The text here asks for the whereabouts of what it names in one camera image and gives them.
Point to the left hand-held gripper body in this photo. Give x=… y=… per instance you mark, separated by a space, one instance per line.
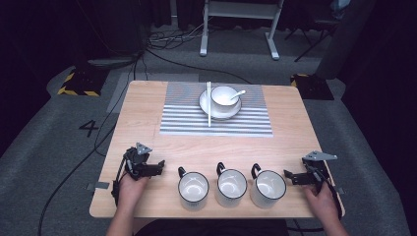
x=139 y=164

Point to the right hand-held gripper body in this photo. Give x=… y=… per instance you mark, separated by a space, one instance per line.
x=316 y=165

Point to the person's left hand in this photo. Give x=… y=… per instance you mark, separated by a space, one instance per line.
x=131 y=191

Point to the person's right hand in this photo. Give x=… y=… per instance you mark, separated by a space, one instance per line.
x=324 y=205

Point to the white mug black rim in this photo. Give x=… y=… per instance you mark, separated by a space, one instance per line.
x=193 y=188
x=231 y=185
x=268 y=187

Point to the small grey tape piece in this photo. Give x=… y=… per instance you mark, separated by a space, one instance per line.
x=340 y=190

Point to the grey tape strip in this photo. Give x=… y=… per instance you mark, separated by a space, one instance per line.
x=100 y=185

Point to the grey striped placemat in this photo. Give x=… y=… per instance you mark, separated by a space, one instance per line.
x=183 y=114

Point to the white chopstick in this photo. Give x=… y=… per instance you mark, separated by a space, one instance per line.
x=208 y=108
x=210 y=113

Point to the white plate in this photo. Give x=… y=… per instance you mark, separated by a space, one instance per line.
x=205 y=105

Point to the yellow black striped stand base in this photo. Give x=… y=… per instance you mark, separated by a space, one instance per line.
x=311 y=87
x=82 y=83

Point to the white bowl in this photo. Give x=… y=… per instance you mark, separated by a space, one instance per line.
x=221 y=96

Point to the white spoon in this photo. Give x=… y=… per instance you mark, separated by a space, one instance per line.
x=237 y=94

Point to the black tripod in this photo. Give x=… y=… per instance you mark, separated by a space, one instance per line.
x=311 y=36

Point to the white metal desk frame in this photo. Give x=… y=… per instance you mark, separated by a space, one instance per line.
x=241 y=10

